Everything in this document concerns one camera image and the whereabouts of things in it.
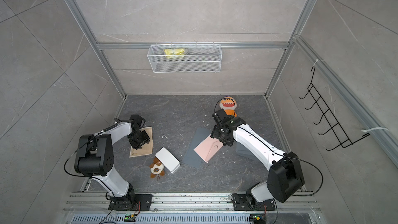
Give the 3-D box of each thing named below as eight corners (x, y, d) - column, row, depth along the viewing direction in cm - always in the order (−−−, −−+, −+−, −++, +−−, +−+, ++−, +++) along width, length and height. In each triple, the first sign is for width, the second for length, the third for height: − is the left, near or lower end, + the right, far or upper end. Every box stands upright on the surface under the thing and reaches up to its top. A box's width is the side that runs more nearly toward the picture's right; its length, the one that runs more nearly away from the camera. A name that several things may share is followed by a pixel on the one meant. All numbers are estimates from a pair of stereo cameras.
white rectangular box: (155, 158, 89) (153, 155, 86) (165, 149, 93) (163, 145, 89) (172, 175, 83) (171, 172, 79) (182, 165, 87) (181, 162, 83)
